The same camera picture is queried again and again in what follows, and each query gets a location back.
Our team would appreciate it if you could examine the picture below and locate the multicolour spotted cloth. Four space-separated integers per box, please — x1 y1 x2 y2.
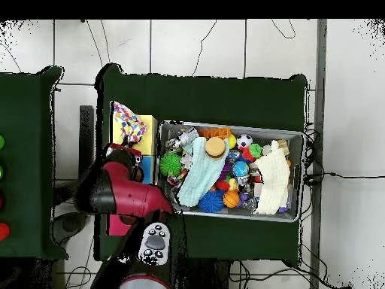
112 100 148 145

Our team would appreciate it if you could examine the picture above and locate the wooden box with three holes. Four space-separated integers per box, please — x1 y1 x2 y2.
106 112 159 236

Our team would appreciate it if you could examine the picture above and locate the clear mesh bin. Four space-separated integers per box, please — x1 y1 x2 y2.
152 120 306 224

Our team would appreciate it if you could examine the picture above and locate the black flat stand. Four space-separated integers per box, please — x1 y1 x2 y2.
78 105 95 213

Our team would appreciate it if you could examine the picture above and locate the green spiky ball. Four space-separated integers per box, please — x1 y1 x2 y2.
159 151 183 177

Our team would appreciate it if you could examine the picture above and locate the silver robot toy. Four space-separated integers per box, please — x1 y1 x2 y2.
165 126 200 151

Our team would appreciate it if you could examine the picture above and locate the light blue cloth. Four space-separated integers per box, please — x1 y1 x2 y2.
176 136 230 208

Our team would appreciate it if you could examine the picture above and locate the grey round base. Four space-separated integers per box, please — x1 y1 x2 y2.
50 211 88 245

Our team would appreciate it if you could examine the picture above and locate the tan toy burger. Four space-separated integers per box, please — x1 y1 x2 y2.
204 136 227 160

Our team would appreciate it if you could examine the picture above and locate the orange plastic block toy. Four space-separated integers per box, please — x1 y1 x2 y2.
197 126 232 140

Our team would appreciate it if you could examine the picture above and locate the dark green table cloth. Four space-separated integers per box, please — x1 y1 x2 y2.
0 65 70 261
93 62 308 269

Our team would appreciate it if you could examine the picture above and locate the blue spiky ball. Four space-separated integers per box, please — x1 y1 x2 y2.
197 190 225 214

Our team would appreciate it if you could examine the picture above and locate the blue globe ball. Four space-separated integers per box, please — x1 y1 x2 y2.
232 160 250 178

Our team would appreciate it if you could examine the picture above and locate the small orange basketball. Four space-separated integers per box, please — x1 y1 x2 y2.
223 190 241 209

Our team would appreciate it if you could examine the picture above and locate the small soccer ball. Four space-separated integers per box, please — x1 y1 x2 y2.
235 133 254 151

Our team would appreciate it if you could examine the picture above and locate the cream white cloth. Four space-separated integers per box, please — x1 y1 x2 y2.
251 139 292 216

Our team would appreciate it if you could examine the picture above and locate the black cable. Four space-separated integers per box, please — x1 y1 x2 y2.
303 172 385 181

